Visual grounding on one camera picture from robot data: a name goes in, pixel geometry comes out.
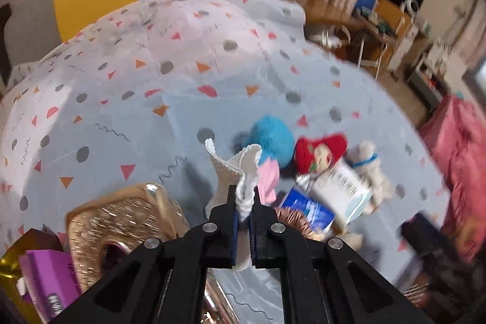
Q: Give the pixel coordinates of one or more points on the patterned tablecloth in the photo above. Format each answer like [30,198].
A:
[152,100]

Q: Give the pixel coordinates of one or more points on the black rolled mat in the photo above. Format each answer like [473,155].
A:
[4,43]

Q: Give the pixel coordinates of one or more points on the brown scrunchie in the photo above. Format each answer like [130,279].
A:
[294,223]

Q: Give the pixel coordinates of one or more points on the blue plush toy pink dress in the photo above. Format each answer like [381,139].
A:
[271,136]

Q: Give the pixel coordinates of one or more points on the blue tissue packet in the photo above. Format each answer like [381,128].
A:
[307,208]

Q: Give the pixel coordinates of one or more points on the wicker basket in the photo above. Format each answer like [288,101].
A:
[114,217]

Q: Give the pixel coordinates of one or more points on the white storage shelf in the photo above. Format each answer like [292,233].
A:
[431,81]

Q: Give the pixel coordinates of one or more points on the dark cloth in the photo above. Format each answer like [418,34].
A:
[436,252]

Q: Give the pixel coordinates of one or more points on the purple box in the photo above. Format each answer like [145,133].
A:
[49,278]

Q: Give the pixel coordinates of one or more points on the wooden desk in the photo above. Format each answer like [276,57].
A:
[330,12]

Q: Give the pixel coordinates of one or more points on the white knitted cloth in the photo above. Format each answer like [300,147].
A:
[231,172]

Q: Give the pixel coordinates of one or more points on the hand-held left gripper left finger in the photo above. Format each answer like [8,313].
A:
[235,233]

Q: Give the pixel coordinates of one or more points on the red-haired doll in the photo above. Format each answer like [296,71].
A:
[322,147]

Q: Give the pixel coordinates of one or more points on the cream fluffy toy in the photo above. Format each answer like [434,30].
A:
[352,239]

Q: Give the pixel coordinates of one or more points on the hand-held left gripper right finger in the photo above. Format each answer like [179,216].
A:
[252,244]

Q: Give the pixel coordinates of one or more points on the white metal chair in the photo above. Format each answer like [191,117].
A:
[362,50]

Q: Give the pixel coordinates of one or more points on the white plush toy blue ribbon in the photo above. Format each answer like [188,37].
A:
[364,153]

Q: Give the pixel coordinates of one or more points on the pink blanket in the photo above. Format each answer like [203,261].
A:
[455,141]

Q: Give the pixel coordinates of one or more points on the wooden cabinet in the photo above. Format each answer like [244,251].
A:
[395,28]

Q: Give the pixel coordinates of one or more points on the white tissue packet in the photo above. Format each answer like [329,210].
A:
[338,187]

